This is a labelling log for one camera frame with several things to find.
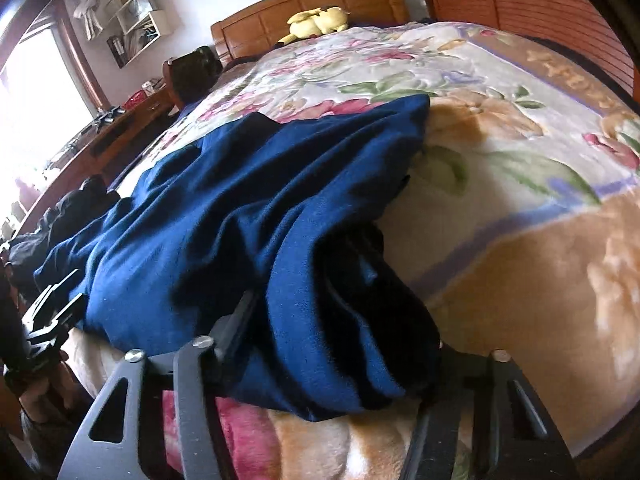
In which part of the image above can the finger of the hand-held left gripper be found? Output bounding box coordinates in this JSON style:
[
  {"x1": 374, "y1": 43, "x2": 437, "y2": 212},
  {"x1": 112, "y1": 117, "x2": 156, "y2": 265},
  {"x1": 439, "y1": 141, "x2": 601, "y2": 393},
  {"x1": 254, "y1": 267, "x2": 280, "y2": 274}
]
[{"x1": 20, "y1": 269, "x2": 87, "y2": 361}]

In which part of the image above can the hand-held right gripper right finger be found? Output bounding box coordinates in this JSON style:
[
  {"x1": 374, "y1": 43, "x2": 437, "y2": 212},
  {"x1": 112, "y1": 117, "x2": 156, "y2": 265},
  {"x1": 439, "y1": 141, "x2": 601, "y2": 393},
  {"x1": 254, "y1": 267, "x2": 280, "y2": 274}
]
[{"x1": 400, "y1": 345, "x2": 576, "y2": 480}]

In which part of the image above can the bright window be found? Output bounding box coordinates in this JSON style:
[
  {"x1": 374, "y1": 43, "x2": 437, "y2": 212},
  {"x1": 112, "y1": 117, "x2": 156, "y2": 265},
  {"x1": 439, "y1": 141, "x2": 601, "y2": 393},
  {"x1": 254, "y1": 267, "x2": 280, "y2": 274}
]
[{"x1": 0, "y1": 25, "x2": 97, "y2": 201}]

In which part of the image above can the white hanging cloth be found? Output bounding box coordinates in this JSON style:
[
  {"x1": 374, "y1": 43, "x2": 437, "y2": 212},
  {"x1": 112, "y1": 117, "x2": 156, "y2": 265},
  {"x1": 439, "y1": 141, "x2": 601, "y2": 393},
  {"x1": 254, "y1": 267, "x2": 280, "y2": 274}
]
[{"x1": 72, "y1": 0, "x2": 110, "y2": 41}]

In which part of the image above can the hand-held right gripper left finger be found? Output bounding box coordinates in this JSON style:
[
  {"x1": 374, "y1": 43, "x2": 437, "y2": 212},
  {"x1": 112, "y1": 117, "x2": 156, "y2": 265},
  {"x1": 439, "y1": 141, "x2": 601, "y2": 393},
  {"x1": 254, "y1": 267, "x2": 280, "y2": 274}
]
[{"x1": 57, "y1": 287, "x2": 261, "y2": 480}]

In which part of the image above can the wooden headboard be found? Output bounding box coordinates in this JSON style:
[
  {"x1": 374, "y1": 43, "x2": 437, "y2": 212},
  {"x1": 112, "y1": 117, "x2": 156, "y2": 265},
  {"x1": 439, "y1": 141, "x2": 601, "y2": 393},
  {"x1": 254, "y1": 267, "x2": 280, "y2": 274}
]
[{"x1": 210, "y1": 0, "x2": 411, "y2": 61}]

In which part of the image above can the person's left hand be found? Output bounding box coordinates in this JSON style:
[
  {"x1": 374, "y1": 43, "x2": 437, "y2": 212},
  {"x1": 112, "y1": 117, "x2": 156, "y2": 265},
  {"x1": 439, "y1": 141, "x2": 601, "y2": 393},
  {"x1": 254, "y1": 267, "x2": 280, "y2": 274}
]
[{"x1": 19, "y1": 347, "x2": 88, "y2": 423}]

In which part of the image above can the dark wall picture frame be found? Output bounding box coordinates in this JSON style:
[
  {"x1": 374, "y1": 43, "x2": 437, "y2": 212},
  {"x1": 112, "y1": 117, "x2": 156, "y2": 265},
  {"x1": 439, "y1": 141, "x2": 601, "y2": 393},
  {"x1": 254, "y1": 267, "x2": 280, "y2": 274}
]
[{"x1": 106, "y1": 35, "x2": 126, "y2": 68}]

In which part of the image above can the yellow plush toy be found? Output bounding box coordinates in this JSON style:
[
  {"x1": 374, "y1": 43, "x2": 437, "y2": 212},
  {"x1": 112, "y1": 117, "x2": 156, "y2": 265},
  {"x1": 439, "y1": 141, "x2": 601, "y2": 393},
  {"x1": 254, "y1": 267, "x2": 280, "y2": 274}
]
[{"x1": 277, "y1": 5, "x2": 350, "y2": 47}]

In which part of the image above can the wooden desk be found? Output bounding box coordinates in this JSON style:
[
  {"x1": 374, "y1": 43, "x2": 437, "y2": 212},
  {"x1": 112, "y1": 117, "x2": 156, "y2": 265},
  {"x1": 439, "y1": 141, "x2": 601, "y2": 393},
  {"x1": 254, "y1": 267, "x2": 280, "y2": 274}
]
[{"x1": 20, "y1": 87, "x2": 176, "y2": 231}]

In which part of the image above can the blue jacket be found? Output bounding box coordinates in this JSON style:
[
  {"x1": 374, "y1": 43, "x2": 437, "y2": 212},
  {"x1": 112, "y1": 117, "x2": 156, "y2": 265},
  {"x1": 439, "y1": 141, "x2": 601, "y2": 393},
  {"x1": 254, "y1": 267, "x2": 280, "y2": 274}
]
[{"x1": 32, "y1": 94, "x2": 443, "y2": 423}]

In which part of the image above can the dark cloth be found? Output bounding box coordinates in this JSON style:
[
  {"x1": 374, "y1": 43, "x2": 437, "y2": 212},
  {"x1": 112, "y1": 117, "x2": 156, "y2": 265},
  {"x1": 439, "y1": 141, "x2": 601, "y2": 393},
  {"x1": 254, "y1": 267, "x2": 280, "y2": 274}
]
[{"x1": 7, "y1": 175, "x2": 122, "y2": 296}]

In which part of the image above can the floral blanket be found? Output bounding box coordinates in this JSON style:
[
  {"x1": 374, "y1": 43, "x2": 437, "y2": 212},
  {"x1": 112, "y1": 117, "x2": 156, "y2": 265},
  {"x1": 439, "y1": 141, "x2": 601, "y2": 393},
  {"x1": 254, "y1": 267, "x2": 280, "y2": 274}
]
[{"x1": 65, "y1": 20, "x2": 640, "y2": 480}]

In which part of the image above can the white wall shelf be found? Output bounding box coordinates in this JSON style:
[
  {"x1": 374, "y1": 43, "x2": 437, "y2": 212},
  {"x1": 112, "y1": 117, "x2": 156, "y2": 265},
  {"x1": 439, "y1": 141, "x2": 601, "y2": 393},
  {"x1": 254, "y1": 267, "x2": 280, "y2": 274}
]
[{"x1": 105, "y1": 0, "x2": 173, "y2": 66}]

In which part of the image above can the black bag on chair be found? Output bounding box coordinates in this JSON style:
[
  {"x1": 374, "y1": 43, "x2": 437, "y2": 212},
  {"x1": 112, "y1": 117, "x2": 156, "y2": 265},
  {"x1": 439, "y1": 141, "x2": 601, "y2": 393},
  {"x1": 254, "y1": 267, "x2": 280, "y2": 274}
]
[{"x1": 162, "y1": 46, "x2": 223, "y2": 111}]

